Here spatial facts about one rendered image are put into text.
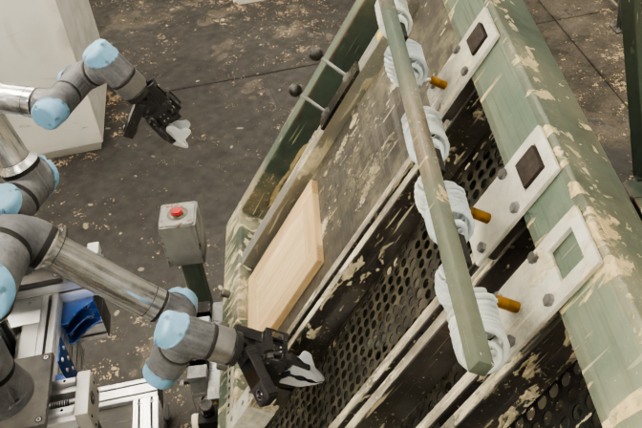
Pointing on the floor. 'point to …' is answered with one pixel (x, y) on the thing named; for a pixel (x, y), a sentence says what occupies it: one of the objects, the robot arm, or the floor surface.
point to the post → (197, 282)
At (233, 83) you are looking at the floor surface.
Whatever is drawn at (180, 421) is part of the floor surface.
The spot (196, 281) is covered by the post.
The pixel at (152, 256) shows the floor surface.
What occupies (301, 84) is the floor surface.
